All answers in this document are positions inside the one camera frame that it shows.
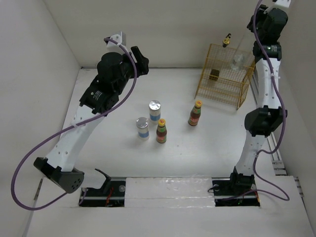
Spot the silver-lid shaker blue label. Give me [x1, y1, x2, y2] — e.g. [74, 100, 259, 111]
[149, 100, 161, 124]

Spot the clear liquid glass cruet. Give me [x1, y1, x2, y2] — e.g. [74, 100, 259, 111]
[229, 29, 249, 72]

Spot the dark sauce glass cruet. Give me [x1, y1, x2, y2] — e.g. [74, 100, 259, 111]
[209, 33, 232, 81]

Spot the yellow-capped brown sauce bottle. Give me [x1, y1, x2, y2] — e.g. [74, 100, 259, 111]
[156, 118, 167, 143]

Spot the yellow-capped red sauce bottle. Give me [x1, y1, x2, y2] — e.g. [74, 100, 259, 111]
[188, 100, 202, 126]

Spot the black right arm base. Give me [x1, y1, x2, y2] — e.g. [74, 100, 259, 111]
[208, 178, 260, 207]

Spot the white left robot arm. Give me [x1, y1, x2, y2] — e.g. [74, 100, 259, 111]
[34, 46, 149, 194]

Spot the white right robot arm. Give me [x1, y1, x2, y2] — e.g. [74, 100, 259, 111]
[228, 3, 288, 198]

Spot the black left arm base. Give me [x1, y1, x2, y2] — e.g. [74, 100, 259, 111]
[79, 177, 126, 207]

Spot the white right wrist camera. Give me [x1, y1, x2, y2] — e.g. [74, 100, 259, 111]
[270, 0, 291, 11]

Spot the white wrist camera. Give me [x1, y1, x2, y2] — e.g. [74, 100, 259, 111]
[270, 0, 291, 11]
[106, 31, 126, 48]

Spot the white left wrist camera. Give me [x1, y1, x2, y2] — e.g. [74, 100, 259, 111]
[106, 31, 126, 48]

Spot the yellow wire rack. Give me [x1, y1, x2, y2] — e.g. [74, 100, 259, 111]
[195, 44, 255, 110]

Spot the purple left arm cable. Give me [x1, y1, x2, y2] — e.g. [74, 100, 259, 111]
[10, 37, 138, 211]

